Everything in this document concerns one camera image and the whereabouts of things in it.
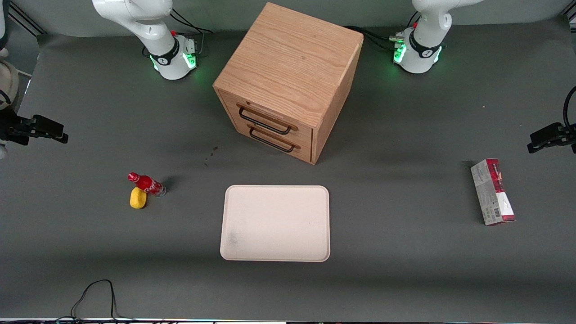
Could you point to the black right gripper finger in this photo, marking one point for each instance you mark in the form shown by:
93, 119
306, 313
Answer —
19, 131
49, 128

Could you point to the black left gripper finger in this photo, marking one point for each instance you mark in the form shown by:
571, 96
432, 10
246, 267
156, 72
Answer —
564, 136
545, 136

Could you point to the red coke bottle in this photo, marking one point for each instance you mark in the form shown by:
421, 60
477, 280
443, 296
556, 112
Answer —
146, 183

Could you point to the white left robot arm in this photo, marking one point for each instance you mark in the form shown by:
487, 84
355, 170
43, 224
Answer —
425, 40

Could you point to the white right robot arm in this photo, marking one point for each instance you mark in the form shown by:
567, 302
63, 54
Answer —
148, 27

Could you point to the beige rectangular tray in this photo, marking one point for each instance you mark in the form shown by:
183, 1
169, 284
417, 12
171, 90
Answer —
275, 222

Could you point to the red plaid shortbread box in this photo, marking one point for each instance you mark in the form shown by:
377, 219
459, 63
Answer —
492, 191

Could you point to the yellow toy lemon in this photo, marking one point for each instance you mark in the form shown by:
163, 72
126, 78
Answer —
138, 198

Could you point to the wooden drawer front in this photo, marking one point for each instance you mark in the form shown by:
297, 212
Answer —
270, 112
302, 152

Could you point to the wooden drawer cabinet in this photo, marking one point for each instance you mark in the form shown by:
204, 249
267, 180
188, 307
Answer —
288, 58

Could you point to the aluminium frame rail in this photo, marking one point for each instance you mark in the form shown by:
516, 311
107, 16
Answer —
27, 20
570, 17

